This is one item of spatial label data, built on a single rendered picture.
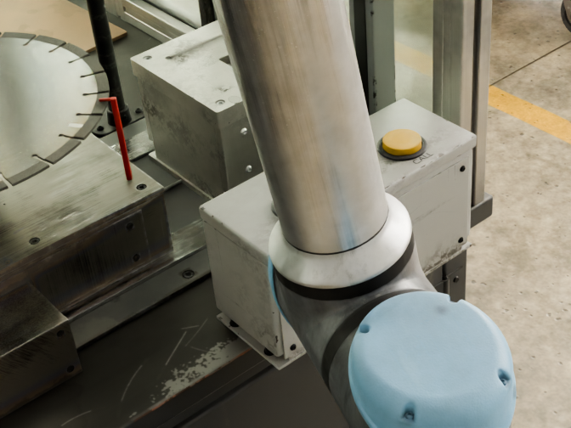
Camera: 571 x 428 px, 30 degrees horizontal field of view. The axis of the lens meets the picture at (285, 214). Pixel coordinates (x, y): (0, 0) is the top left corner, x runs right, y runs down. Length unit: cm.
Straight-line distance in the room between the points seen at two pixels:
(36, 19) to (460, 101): 85
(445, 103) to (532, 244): 125
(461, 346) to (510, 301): 149
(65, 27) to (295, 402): 79
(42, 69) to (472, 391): 66
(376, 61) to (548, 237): 128
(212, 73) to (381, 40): 20
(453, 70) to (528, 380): 105
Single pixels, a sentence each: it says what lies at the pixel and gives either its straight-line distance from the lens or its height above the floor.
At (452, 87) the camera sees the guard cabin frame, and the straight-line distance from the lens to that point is 117.
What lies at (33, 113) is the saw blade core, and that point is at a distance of 114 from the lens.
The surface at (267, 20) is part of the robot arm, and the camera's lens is 69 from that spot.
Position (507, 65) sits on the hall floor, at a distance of 306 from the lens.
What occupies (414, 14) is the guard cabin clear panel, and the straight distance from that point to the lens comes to 120.
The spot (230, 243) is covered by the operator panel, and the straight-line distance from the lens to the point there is 102.
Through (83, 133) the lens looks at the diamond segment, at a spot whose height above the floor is 95.
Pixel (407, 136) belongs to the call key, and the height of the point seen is 91.
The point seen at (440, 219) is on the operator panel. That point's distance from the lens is 114.
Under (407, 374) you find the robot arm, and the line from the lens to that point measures 75.
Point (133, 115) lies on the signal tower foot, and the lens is 149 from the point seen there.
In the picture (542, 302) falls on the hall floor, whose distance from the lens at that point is 227.
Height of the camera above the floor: 151
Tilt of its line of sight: 37 degrees down
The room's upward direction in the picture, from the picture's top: 6 degrees counter-clockwise
